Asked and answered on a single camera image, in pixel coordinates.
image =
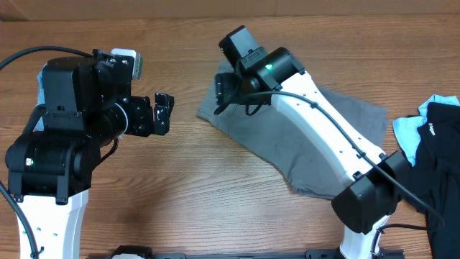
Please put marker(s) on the black garment with logo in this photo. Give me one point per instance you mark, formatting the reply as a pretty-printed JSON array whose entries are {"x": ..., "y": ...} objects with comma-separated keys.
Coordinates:
[{"x": 435, "y": 177}]

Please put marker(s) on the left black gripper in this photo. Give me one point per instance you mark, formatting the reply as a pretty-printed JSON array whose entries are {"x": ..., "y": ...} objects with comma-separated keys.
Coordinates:
[{"x": 143, "y": 127}]

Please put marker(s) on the light blue garment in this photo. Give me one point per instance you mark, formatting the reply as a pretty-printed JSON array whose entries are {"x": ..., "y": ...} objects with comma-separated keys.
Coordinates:
[{"x": 406, "y": 128}]

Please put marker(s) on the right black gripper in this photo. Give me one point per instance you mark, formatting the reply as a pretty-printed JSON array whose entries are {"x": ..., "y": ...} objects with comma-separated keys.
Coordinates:
[{"x": 228, "y": 93}]

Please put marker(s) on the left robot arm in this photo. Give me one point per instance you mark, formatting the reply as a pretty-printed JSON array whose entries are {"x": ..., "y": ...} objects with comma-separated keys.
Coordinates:
[{"x": 85, "y": 104}]

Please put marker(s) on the folded blue denim jeans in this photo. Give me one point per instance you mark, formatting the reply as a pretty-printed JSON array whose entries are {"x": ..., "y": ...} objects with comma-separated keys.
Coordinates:
[{"x": 40, "y": 100}]

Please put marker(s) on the grey shorts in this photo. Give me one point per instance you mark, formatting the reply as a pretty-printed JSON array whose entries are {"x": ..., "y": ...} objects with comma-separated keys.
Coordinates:
[{"x": 274, "y": 137}]

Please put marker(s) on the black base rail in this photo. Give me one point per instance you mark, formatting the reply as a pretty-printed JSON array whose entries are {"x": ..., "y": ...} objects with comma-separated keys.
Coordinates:
[{"x": 135, "y": 251}]

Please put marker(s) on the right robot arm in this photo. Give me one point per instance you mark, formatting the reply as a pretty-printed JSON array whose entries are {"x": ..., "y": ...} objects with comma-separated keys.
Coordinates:
[{"x": 371, "y": 191}]

